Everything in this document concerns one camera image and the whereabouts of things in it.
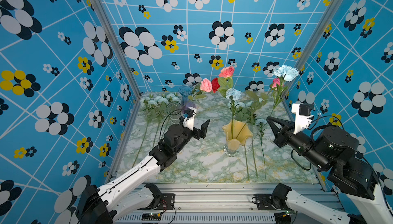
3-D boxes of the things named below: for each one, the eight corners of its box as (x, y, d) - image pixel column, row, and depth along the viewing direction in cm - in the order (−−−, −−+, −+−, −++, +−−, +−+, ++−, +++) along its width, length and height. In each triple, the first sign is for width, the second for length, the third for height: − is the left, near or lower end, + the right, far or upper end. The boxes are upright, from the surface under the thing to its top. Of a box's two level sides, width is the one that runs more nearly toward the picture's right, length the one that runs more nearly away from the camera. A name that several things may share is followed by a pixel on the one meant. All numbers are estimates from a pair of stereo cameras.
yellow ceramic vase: (228, 164, 87) (235, 147, 69) (215, 150, 93) (218, 130, 75) (244, 150, 93) (255, 130, 75) (231, 137, 99) (237, 116, 80)
